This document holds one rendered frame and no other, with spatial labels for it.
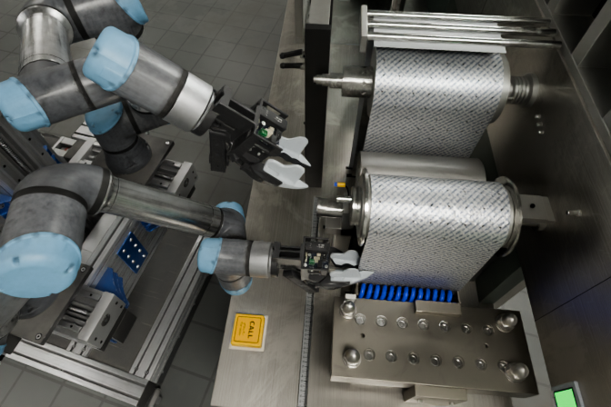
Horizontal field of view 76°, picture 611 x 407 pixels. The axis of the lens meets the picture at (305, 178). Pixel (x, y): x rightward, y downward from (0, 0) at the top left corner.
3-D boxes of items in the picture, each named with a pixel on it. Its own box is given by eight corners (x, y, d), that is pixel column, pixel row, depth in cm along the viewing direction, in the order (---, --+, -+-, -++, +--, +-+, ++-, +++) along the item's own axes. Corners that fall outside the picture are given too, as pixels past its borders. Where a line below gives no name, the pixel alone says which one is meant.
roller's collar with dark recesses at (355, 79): (341, 82, 86) (344, 58, 81) (368, 84, 86) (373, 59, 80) (340, 103, 82) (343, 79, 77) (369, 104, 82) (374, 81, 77)
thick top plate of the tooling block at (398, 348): (332, 304, 91) (334, 295, 86) (508, 318, 89) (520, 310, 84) (329, 381, 82) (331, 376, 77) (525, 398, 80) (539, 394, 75)
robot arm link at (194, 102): (155, 127, 55) (172, 87, 59) (185, 143, 57) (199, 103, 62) (178, 100, 50) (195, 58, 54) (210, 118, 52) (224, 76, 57)
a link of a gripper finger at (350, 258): (376, 260, 79) (331, 257, 79) (372, 271, 84) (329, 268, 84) (375, 245, 81) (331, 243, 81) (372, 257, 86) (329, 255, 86)
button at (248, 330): (236, 315, 97) (235, 312, 95) (265, 318, 96) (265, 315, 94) (232, 346, 93) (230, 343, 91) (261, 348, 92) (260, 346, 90)
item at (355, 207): (348, 201, 79) (352, 177, 73) (358, 202, 79) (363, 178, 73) (348, 233, 75) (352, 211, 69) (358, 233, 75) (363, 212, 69)
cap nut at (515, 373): (502, 362, 79) (512, 357, 75) (521, 363, 78) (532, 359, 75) (506, 382, 77) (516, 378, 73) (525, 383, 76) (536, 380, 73)
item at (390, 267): (354, 281, 89) (364, 245, 74) (458, 289, 88) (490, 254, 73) (354, 282, 89) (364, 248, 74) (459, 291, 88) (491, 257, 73)
